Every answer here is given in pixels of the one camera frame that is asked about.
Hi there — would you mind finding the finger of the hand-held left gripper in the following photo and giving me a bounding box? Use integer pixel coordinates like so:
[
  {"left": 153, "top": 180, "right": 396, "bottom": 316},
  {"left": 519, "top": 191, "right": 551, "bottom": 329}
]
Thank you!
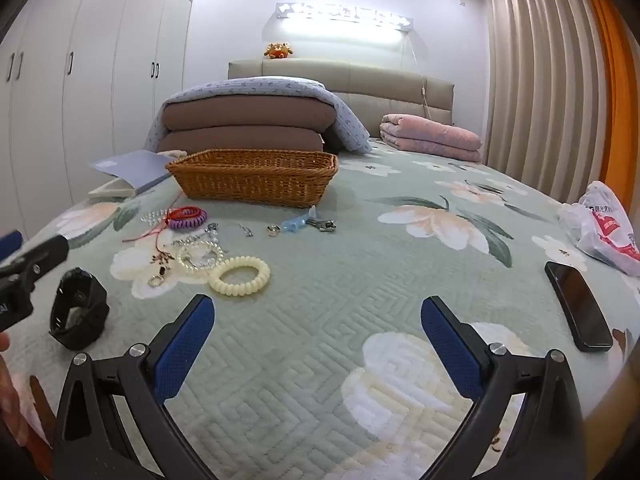
[
  {"left": 0, "top": 230, "right": 24, "bottom": 264},
  {"left": 0, "top": 236, "right": 70, "bottom": 281}
]

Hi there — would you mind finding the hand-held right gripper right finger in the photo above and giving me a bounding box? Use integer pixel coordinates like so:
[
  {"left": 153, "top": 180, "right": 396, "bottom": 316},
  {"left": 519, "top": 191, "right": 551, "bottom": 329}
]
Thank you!
[{"left": 420, "top": 295, "right": 587, "bottom": 480}]

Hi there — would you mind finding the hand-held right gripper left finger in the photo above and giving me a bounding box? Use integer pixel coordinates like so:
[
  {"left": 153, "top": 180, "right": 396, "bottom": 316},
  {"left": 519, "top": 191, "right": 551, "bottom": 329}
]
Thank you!
[{"left": 51, "top": 294, "right": 217, "bottom": 480}]

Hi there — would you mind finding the black wrist watch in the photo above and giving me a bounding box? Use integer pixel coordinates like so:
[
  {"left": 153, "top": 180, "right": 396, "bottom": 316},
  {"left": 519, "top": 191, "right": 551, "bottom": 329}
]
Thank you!
[{"left": 49, "top": 267, "right": 110, "bottom": 351}]

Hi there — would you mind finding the cream spiral hair tie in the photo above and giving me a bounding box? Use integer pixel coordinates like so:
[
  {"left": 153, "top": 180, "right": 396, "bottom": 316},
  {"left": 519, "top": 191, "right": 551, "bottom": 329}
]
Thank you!
[{"left": 208, "top": 255, "right": 272, "bottom": 297}]

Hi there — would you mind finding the clear crystal bead bracelet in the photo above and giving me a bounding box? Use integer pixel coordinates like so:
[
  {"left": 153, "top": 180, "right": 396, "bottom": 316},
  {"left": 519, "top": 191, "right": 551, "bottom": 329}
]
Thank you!
[{"left": 141, "top": 208, "right": 177, "bottom": 226}]

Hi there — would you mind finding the purple spiral hair tie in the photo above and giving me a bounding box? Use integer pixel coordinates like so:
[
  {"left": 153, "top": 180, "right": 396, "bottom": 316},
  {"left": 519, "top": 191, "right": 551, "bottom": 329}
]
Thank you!
[{"left": 167, "top": 206, "right": 208, "bottom": 231}]

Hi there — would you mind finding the brown wicker basket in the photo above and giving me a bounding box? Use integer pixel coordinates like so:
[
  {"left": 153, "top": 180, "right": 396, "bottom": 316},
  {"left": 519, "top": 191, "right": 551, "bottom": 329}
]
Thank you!
[{"left": 165, "top": 149, "right": 339, "bottom": 210}]

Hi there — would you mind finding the person's left hand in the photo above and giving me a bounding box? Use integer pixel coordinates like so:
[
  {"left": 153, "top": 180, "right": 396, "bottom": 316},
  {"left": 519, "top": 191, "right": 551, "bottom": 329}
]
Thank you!
[{"left": 0, "top": 332, "right": 34, "bottom": 448}]

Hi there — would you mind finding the blue book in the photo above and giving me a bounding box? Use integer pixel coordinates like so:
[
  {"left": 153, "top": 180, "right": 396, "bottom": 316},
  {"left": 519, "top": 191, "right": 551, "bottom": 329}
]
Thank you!
[{"left": 89, "top": 149, "right": 189, "bottom": 195}]

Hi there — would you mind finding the black smartphone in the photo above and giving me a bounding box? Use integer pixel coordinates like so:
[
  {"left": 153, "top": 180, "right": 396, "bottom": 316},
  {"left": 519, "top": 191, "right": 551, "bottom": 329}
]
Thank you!
[{"left": 543, "top": 260, "right": 614, "bottom": 353}]

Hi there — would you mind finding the light blue hair clip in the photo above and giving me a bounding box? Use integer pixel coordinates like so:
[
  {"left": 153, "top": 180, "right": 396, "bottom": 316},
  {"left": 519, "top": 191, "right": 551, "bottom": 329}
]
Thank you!
[{"left": 281, "top": 205, "right": 321, "bottom": 234}]

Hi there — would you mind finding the white wardrobe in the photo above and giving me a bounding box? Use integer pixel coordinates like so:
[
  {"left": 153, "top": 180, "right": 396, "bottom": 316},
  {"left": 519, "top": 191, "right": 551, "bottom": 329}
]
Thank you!
[{"left": 0, "top": 0, "right": 202, "bottom": 243}]

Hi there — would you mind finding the white red plastic bag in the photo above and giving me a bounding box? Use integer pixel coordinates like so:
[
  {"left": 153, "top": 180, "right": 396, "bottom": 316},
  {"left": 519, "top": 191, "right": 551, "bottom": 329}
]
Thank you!
[{"left": 557, "top": 180, "right": 640, "bottom": 277}]

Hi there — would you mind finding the folded pink blanket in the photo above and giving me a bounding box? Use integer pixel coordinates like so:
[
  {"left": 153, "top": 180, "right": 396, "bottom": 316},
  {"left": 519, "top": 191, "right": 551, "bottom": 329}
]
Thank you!
[{"left": 378, "top": 113, "right": 484, "bottom": 164}]

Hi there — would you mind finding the folded blue brown quilt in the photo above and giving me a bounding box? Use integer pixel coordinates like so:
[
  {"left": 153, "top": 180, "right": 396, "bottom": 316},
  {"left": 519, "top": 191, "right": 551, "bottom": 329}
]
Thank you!
[{"left": 144, "top": 75, "right": 374, "bottom": 156}]

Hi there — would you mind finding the beige padded headboard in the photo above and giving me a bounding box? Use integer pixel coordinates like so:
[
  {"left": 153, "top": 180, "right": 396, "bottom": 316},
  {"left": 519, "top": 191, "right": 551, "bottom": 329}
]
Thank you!
[{"left": 228, "top": 58, "right": 456, "bottom": 139}]

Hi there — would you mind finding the beige curtain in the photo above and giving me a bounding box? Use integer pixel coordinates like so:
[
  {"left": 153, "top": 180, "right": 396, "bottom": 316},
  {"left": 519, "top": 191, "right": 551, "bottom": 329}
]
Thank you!
[{"left": 486, "top": 0, "right": 609, "bottom": 197}]

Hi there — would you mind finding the orange curtain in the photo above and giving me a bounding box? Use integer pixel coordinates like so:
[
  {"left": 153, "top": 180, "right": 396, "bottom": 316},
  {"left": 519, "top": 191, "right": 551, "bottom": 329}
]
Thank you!
[{"left": 574, "top": 0, "right": 640, "bottom": 197}]

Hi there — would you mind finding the white pearl bracelet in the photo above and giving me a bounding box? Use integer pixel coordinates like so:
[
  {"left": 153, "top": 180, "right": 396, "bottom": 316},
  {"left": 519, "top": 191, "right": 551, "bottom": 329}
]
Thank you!
[{"left": 177, "top": 239, "right": 224, "bottom": 274}]

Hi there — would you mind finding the red cord bracelet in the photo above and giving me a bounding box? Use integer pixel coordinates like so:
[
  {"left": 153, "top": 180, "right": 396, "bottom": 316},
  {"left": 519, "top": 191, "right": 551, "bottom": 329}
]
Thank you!
[{"left": 122, "top": 207, "right": 202, "bottom": 267}]

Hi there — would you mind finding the thin white cable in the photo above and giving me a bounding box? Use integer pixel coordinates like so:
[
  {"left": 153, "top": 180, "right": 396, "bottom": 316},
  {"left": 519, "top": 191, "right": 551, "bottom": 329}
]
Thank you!
[{"left": 399, "top": 35, "right": 432, "bottom": 123}]

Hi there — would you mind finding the long wall light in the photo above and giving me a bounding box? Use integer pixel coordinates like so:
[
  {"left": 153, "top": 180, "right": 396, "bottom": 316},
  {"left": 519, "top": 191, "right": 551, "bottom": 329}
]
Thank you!
[{"left": 272, "top": 2, "right": 415, "bottom": 32}]

